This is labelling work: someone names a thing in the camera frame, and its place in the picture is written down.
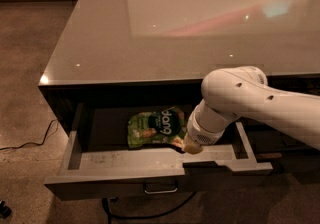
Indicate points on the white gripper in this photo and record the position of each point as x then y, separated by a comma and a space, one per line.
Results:
202, 134

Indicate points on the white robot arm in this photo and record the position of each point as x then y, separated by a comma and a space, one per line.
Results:
231, 93

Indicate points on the dark cabinet with glossy top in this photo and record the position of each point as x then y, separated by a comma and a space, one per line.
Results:
155, 53

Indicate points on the green snack bag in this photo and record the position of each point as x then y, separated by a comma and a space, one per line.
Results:
161, 128

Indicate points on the black object on floor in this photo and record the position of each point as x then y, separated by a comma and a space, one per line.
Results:
5, 211

